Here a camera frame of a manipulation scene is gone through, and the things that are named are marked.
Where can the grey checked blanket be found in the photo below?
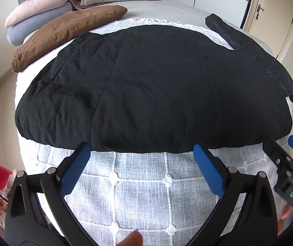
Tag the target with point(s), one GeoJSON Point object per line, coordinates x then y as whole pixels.
{"type": "Point", "coordinates": [136, 189]}

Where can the bed with grey sheet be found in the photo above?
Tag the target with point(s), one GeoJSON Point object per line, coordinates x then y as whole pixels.
{"type": "Point", "coordinates": [167, 10]}

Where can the white plastic bag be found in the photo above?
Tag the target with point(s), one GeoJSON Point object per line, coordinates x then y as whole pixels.
{"type": "Point", "coordinates": [7, 184]}

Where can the cream door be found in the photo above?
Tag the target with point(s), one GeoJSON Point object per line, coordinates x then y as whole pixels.
{"type": "Point", "coordinates": [274, 12]}

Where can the pale pink pillow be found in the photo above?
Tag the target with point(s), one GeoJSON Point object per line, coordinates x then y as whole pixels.
{"type": "Point", "coordinates": [38, 5]}

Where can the brown pillow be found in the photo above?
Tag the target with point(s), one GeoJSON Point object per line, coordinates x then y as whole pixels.
{"type": "Point", "coordinates": [66, 28]}

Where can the blue grey pillow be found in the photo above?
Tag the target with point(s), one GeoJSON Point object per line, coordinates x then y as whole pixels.
{"type": "Point", "coordinates": [25, 30]}

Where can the large black coat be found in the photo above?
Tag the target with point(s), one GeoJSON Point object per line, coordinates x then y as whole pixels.
{"type": "Point", "coordinates": [149, 82]}

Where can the person's right hand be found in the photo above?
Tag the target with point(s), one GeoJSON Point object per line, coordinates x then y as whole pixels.
{"type": "Point", "coordinates": [285, 216]}

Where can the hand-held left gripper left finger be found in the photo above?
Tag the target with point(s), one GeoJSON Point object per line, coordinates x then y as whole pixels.
{"type": "Point", "coordinates": [74, 169]}

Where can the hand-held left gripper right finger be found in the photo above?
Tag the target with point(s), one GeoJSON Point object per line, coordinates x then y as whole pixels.
{"type": "Point", "coordinates": [210, 169]}

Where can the person's left hand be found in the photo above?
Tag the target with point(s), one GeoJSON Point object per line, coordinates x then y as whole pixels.
{"type": "Point", "coordinates": [131, 240]}

